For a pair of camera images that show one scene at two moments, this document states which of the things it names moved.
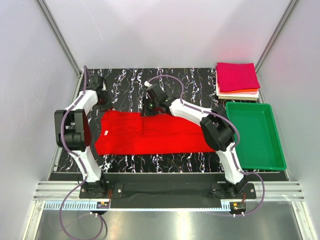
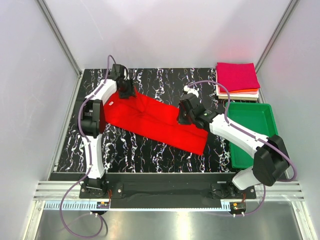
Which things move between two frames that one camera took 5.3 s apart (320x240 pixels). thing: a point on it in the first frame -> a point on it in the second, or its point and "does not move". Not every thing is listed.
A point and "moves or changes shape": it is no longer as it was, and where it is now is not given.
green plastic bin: (259, 147) does not move
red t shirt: (119, 132) moves or changes shape
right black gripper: (145, 112) -> (180, 119)
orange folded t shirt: (242, 90) does not move
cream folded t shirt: (247, 97) does not move
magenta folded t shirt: (236, 76) does not move
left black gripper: (105, 107) -> (131, 92)
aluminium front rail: (274, 190) does not move
